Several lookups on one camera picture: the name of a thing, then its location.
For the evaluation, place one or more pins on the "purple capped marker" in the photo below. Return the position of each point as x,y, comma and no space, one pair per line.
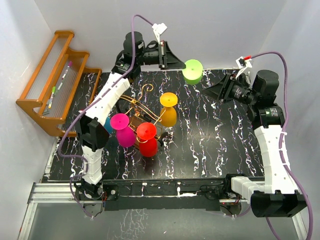
66,71

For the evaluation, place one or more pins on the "green wine glass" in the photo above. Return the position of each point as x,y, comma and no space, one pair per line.
193,72

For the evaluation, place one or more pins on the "gold wire wine glass rack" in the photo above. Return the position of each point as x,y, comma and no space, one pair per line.
138,113

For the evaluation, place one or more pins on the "green capped marker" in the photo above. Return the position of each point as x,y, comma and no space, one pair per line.
51,97

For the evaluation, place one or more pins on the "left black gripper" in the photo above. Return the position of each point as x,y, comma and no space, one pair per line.
171,61

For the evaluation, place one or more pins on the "blue wine glass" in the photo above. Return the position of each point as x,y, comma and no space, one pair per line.
107,125

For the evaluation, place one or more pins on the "wooden shelf rack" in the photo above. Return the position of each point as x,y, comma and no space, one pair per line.
48,73

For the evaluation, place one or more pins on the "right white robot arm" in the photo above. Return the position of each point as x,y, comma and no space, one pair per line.
279,195

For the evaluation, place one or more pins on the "orange yellow wine glass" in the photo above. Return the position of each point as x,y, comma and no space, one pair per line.
168,113

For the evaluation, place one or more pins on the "aluminium base frame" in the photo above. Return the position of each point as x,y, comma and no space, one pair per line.
48,192

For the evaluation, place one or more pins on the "magenta wine glass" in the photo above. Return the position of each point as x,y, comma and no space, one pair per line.
124,134

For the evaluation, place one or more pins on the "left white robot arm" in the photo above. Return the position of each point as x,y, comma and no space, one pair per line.
90,129

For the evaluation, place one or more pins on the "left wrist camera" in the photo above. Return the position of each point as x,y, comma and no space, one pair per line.
158,30

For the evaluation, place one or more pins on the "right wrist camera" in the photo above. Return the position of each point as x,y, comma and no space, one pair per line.
243,64

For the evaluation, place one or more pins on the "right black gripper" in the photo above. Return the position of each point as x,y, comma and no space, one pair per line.
222,89

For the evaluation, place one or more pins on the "red wine glass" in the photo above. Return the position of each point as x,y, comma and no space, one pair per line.
146,133

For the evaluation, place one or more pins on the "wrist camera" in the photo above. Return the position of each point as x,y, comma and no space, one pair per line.
243,64
158,30

